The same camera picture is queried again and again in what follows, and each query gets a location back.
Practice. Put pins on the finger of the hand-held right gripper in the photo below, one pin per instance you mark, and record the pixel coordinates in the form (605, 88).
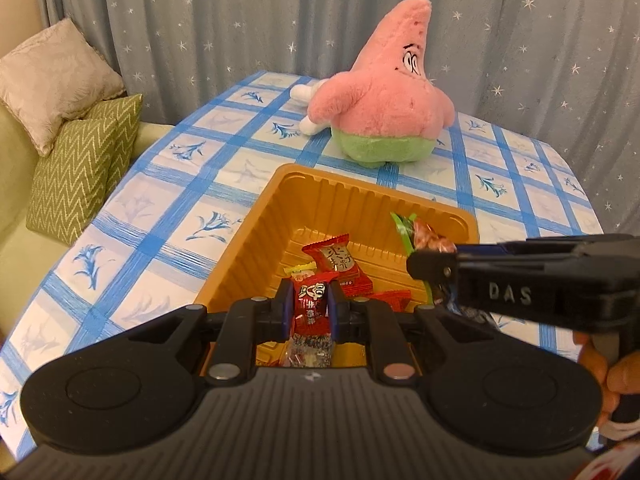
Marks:
(480, 249)
(435, 265)

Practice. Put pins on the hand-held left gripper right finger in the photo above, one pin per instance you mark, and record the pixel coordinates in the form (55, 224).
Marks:
(336, 315)

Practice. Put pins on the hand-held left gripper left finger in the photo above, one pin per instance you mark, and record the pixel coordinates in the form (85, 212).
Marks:
(285, 310)

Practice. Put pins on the long red brown snack packet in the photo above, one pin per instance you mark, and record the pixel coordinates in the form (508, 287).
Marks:
(310, 310)

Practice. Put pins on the green candy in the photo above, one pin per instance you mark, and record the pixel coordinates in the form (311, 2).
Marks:
(300, 272)

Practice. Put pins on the green black snack packet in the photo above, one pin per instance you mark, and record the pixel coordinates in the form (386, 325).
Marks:
(405, 232)

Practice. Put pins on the clear dark snack packet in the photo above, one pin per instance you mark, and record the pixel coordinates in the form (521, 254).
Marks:
(307, 352)

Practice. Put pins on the red gold label snack packet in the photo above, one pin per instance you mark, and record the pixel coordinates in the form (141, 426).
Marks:
(335, 260)

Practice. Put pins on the orange plastic tray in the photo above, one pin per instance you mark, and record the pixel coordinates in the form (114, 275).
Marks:
(250, 240)

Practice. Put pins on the person's right hand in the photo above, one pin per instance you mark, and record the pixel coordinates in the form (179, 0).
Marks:
(592, 375)

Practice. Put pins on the blue checked tablecloth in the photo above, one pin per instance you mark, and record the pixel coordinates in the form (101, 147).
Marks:
(165, 200)

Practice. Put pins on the pink starfish plush toy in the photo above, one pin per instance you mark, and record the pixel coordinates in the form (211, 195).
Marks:
(380, 110)

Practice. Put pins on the red white patterned clothing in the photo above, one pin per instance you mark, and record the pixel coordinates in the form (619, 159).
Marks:
(615, 465)

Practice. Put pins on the green zigzag pillow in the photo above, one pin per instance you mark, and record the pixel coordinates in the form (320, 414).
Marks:
(80, 170)

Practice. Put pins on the light green sofa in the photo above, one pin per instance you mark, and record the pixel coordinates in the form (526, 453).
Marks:
(15, 200)

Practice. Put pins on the grey blue star curtain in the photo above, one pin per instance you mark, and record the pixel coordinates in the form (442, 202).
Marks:
(200, 20)

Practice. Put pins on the beige pillow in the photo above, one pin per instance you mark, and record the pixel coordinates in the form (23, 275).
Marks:
(55, 80)

